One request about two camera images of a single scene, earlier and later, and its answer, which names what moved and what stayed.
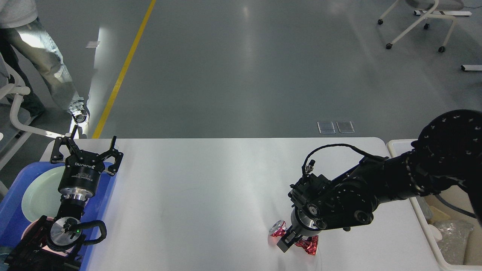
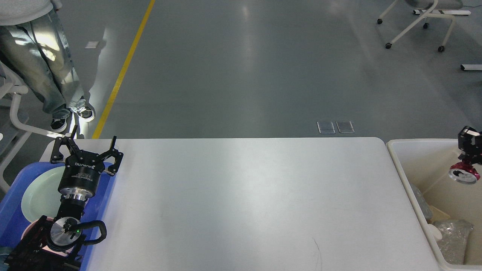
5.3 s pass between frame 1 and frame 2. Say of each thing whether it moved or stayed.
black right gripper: moved
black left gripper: stayed
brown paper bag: stayed
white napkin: stayed
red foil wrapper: moved
